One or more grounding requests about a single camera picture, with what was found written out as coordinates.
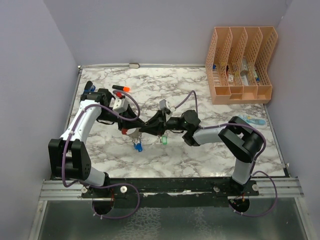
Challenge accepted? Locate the white table edge clip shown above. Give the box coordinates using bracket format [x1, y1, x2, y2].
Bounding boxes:
[128, 63, 140, 69]

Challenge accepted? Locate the green tag key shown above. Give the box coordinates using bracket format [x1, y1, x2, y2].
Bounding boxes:
[159, 135, 168, 145]

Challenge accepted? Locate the peach plastic file organizer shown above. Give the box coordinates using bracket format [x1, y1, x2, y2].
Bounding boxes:
[205, 26, 278, 105]

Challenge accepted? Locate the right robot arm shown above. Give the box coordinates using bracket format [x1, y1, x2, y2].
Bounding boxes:
[139, 110, 267, 196]

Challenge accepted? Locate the orange black highlighter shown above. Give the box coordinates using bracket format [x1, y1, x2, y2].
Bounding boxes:
[112, 85, 130, 92]

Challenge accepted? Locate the blue tag key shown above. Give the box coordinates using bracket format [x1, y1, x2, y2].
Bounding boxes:
[133, 141, 143, 152]

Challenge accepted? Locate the light blue packaged item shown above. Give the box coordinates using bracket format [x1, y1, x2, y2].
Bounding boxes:
[238, 114, 268, 129]

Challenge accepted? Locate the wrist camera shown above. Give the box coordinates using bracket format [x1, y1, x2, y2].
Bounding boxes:
[159, 99, 176, 115]
[112, 98, 129, 114]

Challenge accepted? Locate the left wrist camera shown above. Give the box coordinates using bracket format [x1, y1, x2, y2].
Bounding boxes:
[112, 98, 129, 114]

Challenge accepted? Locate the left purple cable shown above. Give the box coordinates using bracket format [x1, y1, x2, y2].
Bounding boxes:
[61, 91, 141, 220]

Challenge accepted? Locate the blue stapler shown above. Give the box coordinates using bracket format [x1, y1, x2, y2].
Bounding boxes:
[80, 80, 96, 100]

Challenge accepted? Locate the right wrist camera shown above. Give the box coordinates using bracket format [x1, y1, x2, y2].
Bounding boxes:
[159, 99, 176, 115]

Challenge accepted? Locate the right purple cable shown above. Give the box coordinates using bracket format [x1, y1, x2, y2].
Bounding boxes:
[172, 89, 279, 218]

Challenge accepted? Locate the purple cable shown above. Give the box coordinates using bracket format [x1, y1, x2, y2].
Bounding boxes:
[172, 89, 279, 218]
[61, 91, 141, 220]

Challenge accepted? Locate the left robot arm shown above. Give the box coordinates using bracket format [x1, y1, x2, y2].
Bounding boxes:
[48, 88, 141, 198]

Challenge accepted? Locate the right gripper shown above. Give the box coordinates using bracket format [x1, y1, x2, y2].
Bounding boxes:
[138, 110, 189, 137]

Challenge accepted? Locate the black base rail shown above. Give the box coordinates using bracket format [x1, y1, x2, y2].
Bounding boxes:
[81, 177, 259, 208]

